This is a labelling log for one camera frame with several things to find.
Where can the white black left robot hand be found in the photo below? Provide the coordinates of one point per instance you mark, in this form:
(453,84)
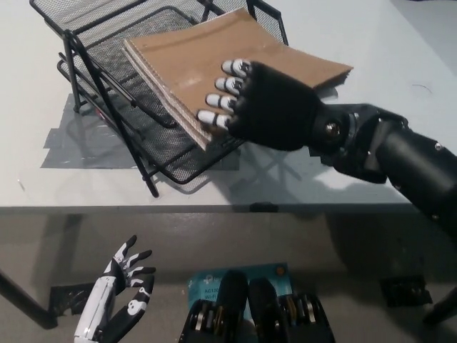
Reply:
(96,307)

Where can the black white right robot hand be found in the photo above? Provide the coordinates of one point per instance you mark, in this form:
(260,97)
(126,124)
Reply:
(278,107)

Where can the brown spiral notebook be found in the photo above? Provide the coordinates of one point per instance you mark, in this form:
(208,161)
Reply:
(193,60)

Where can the black desk leg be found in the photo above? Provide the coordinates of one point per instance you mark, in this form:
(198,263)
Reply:
(442,307)
(25,296)

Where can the black mesh file tray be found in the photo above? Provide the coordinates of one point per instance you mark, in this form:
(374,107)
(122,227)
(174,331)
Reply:
(107,50)

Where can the black floor tape patch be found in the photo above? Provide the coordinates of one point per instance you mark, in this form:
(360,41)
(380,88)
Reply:
(66,296)
(407,291)

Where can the small black tape strip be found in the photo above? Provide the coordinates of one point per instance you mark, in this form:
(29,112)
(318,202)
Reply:
(265,206)

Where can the teal cardboard box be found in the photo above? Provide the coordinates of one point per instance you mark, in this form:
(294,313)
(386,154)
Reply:
(207,282)

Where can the grey tape patch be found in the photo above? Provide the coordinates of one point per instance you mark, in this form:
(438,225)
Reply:
(75,143)

